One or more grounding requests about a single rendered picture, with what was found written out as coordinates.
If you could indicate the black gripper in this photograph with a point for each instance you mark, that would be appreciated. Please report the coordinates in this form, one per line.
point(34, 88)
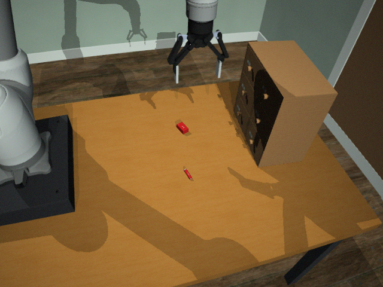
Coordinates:
point(198, 35)

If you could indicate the small brown chest of drawers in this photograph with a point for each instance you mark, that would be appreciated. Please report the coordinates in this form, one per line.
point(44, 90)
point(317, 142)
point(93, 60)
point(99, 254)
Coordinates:
point(306, 99)

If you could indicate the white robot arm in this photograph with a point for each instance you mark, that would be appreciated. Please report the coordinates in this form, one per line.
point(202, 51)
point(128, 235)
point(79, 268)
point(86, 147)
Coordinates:
point(23, 151)

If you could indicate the dark brown drawer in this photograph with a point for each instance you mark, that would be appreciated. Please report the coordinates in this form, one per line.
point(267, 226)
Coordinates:
point(247, 92)
point(269, 96)
point(262, 121)
point(253, 68)
point(254, 141)
point(241, 113)

